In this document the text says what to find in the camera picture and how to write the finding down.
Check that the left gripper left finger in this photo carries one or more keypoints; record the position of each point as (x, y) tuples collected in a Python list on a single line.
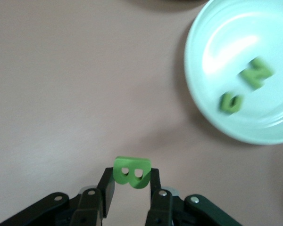
[(89, 207)]

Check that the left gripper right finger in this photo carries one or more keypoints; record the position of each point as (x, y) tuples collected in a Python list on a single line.
[(162, 207)]

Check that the green letter B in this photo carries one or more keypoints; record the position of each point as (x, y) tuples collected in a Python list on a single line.
[(132, 162)]

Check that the green letter E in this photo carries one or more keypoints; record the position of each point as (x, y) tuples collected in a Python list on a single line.
[(224, 106)]

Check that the green letter N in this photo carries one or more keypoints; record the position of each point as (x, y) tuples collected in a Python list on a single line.
[(255, 74)]

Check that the brown table cover sheet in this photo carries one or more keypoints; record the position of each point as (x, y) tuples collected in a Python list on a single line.
[(61, 70)]

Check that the light green plate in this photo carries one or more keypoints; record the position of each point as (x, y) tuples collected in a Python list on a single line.
[(214, 70)]

